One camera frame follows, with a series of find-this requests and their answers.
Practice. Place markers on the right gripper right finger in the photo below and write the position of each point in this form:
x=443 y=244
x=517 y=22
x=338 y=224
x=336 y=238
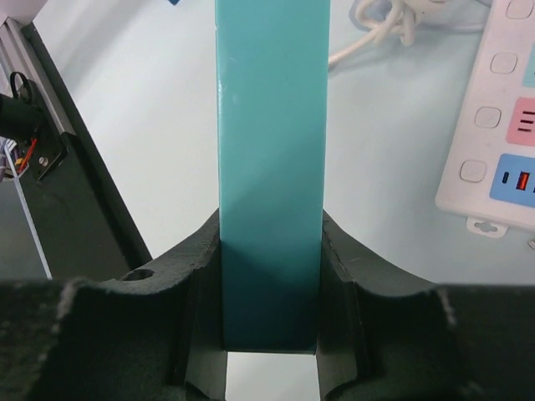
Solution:
x=386 y=334

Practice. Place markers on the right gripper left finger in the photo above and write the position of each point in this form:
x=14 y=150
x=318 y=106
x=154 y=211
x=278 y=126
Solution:
x=155 y=334

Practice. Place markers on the white long power strip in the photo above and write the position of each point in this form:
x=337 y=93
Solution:
x=489 y=172

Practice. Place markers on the teal rectangular power strip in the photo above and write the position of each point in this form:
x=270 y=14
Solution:
x=272 y=73

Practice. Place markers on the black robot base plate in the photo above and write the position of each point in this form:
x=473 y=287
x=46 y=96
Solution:
x=82 y=222

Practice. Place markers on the aluminium frame rail left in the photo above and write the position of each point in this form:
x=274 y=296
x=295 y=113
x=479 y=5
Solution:
x=24 y=52

